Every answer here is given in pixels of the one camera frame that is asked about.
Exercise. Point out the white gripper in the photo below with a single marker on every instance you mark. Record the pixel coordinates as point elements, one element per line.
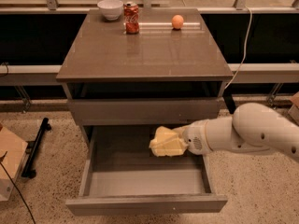
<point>194,138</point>

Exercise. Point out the yellow sponge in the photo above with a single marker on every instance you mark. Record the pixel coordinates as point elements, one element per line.
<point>167,148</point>

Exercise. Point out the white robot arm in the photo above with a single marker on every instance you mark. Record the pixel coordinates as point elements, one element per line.
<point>253,129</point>

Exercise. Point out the grey drawer cabinet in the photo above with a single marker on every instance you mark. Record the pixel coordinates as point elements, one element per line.
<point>157,63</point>

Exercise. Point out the open grey lower drawer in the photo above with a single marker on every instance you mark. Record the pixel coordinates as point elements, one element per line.
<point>122,177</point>

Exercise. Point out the closed grey upper drawer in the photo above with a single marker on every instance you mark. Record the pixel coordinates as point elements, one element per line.
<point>142,112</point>

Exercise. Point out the orange ball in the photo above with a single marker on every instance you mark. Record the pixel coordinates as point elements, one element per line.
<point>177,22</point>

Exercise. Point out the red soda can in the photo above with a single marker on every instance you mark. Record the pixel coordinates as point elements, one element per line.
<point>131,15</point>

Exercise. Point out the white bowl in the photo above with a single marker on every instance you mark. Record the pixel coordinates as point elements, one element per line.
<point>111,9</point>

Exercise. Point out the cardboard box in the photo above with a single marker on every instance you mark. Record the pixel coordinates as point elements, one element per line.
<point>12,149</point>

